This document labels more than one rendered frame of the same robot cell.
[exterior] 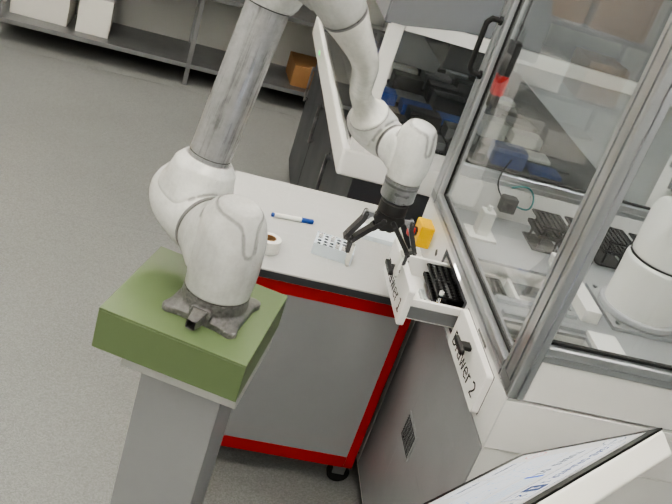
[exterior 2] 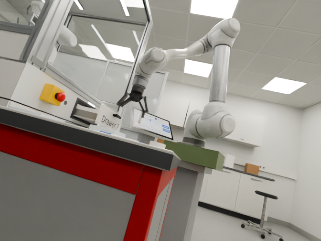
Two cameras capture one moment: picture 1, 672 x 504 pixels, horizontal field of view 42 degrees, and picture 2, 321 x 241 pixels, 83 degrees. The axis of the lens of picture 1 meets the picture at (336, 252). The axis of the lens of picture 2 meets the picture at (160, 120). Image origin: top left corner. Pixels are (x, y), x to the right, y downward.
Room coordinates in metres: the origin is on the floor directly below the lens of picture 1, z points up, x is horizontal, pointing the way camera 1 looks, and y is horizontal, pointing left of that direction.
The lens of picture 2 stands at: (2.98, 0.49, 0.75)
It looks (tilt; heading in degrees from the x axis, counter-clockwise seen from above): 11 degrees up; 203
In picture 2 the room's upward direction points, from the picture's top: 15 degrees clockwise
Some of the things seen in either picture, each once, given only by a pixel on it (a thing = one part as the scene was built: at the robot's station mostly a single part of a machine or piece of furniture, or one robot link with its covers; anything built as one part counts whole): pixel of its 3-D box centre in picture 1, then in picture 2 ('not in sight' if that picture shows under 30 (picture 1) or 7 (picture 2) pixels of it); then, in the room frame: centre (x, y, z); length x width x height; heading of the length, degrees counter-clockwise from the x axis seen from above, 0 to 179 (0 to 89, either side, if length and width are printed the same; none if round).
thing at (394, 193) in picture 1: (399, 189); (140, 83); (2.07, -0.10, 1.14); 0.09 x 0.09 x 0.06
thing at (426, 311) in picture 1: (468, 298); (78, 114); (2.17, -0.39, 0.86); 0.40 x 0.26 x 0.06; 103
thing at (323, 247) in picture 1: (333, 248); (107, 133); (2.36, 0.01, 0.78); 0.12 x 0.08 x 0.04; 92
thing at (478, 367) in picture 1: (469, 358); not in sight; (1.84, -0.39, 0.87); 0.29 x 0.02 x 0.11; 13
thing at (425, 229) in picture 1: (422, 232); (53, 95); (2.47, -0.23, 0.88); 0.07 x 0.05 x 0.07; 13
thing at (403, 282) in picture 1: (398, 279); (110, 120); (2.12, -0.19, 0.87); 0.29 x 0.02 x 0.11; 13
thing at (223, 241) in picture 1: (227, 243); (197, 125); (1.72, 0.23, 1.03); 0.18 x 0.16 x 0.22; 44
